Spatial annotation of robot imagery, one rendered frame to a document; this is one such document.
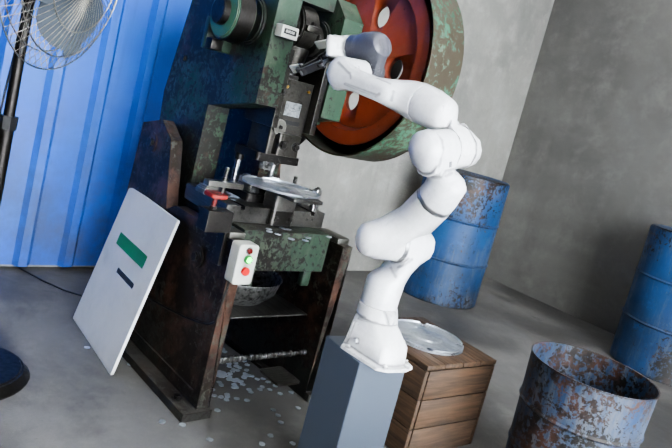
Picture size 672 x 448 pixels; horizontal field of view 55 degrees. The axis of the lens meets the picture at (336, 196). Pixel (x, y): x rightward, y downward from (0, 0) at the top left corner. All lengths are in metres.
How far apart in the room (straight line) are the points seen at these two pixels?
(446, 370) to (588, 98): 3.45
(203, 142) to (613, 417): 1.68
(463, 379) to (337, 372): 0.66
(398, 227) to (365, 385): 0.46
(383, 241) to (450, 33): 0.94
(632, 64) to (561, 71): 0.56
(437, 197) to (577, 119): 3.79
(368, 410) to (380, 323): 0.26
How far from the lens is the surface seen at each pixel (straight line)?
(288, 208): 2.34
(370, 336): 1.87
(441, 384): 2.37
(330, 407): 1.98
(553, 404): 2.27
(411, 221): 1.76
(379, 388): 1.95
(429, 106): 1.72
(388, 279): 1.86
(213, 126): 2.50
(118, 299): 2.60
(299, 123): 2.40
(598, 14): 5.57
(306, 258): 2.39
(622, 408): 2.27
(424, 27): 2.45
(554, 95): 5.56
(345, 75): 1.87
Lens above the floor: 1.13
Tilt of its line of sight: 8 degrees down
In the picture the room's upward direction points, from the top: 14 degrees clockwise
